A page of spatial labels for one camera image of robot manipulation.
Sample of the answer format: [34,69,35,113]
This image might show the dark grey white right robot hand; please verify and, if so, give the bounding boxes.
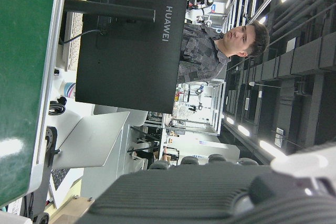
[76,142,336,224]

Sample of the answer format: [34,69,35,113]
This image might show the silver laptop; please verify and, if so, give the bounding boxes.
[48,111,131,209]

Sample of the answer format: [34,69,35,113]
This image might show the black Huawei monitor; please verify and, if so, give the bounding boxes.
[62,0,191,115]

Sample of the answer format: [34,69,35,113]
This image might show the person in grey patterned shirt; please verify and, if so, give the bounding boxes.
[177,20,270,84]

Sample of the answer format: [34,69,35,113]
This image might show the black caster wheel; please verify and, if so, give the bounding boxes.
[34,212,51,224]

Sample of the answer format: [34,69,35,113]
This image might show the white keyboard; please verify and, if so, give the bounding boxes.
[62,0,91,72]

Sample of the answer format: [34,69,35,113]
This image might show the green conveyor belt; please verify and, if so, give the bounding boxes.
[25,0,71,204]
[0,0,59,207]

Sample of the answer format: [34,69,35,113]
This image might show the black round metal bracket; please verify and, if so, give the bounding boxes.
[44,126,62,167]

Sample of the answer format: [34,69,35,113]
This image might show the black coiled cable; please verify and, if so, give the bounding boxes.
[48,96,68,116]

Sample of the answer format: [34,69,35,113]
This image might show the black monitor cable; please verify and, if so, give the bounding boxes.
[58,28,106,46]

